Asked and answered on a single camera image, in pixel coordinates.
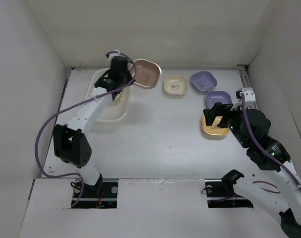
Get white perforated plastic bin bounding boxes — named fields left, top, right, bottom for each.
left=85, top=68, right=134, bottom=133

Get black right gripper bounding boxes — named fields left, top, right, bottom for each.
left=203, top=101, right=250, bottom=147

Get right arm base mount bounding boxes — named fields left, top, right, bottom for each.
left=201, top=170, right=253, bottom=208

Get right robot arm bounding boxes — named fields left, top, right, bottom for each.
left=203, top=103, right=301, bottom=238

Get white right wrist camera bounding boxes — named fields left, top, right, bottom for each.
left=232, top=87, right=256, bottom=109

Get purple panda plate far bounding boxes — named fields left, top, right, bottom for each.
left=191, top=71, right=217, bottom=93

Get purple panda plate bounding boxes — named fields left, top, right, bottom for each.
left=206, top=91, right=232, bottom=109
left=191, top=71, right=217, bottom=93

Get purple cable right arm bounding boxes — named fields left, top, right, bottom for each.
left=241, top=93, right=301, bottom=196

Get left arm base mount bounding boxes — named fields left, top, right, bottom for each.
left=70, top=176, right=119, bottom=209

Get yellow panda plate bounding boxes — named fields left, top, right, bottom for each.
left=201, top=115, right=230, bottom=140

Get purple panda plate near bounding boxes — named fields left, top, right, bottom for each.
left=206, top=91, right=232, bottom=109

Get cream panda plate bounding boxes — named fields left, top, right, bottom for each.
left=112, top=90, right=123, bottom=101
left=163, top=75, right=188, bottom=98

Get brown panda plate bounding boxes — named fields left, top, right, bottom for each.
left=133, top=59, right=162, bottom=90

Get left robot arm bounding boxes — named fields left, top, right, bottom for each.
left=53, top=56, right=133, bottom=197

